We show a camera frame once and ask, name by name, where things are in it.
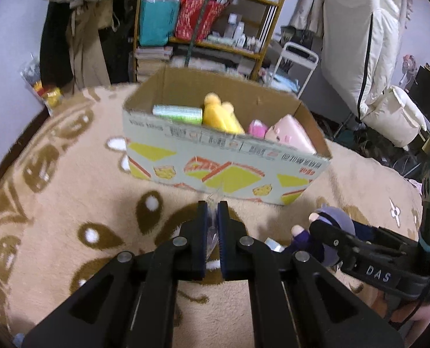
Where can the light blue folded cloth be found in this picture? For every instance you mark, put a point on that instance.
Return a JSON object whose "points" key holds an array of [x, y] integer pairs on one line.
{"points": [[284, 81]]}

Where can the black hanging garment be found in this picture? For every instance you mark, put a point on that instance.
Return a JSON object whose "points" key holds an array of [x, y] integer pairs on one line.
{"points": [[53, 50]]}

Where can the beige patterned blanket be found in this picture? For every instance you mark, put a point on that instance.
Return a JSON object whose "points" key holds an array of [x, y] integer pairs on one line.
{"points": [[73, 188]]}

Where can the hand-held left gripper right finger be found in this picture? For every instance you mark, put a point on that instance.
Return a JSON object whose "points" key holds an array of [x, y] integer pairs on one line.
{"points": [[223, 239]]}

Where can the wooden shelf unit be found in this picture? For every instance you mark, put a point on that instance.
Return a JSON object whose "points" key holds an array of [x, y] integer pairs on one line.
{"points": [[222, 46]]}

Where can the red patterned bag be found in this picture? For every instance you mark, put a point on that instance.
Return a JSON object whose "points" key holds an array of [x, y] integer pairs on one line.
{"points": [[197, 16]]}

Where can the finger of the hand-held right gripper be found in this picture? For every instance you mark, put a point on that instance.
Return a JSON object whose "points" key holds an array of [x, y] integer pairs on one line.
{"points": [[336, 243], [389, 237]]}

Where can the clear bag of small things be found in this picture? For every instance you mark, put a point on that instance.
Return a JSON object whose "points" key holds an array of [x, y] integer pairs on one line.
{"points": [[41, 83]]}

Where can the person's right hand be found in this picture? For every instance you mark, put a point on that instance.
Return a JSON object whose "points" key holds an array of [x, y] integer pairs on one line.
{"points": [[423, 321]]}

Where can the clear plastic package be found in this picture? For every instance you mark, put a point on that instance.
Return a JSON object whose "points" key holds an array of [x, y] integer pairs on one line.
{"points": [[212, 232]]}

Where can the pink white plush toy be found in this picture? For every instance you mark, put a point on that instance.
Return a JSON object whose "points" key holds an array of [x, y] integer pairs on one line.
{"points": [[256, 128]]}

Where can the small figurine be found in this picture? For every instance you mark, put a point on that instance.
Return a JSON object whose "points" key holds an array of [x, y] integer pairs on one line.
{"points": [[409, 67]]}

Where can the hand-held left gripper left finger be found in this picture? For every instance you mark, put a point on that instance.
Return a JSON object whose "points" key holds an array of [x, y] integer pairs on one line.
{"points": [[201, 239]]}

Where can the purple plush doll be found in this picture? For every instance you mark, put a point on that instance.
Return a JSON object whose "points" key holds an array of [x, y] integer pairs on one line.
{"points": [[333, 215]]}

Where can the printed cardboard box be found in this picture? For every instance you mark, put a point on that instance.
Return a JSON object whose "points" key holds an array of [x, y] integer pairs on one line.
{"points": [[218, 174]]}

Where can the pink swirl roll plush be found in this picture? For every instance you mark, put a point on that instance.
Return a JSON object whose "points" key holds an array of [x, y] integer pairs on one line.
{"points": [[291, 134]]}

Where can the yellow plush toy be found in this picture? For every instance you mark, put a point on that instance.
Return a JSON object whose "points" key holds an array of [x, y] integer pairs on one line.
{"points": [[218, 114]]}

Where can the stack of books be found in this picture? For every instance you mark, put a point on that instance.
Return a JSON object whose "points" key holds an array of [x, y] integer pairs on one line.
{"points": [[153, 58]]}

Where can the green tissue pack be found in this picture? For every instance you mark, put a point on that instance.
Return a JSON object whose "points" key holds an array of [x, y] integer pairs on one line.
{"points": [[178, 113]]}

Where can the beige hanging coat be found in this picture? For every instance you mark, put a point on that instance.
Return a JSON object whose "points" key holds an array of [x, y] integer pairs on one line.
{"points": [[88, 43]]}

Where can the group of white bottles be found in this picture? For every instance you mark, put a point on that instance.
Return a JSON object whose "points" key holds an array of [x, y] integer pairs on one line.
{"points": [[238, 31]]}

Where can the teal bag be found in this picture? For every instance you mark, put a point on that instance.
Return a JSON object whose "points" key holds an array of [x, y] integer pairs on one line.
{"points": [[157, 18]]}

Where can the green pole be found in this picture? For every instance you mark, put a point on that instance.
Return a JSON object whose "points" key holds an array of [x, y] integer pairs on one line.
{"points": [[197, 21]]}

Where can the small pale plastic packet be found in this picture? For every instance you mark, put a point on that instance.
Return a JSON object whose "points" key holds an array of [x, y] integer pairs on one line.
{"points": [[273, 244]]}

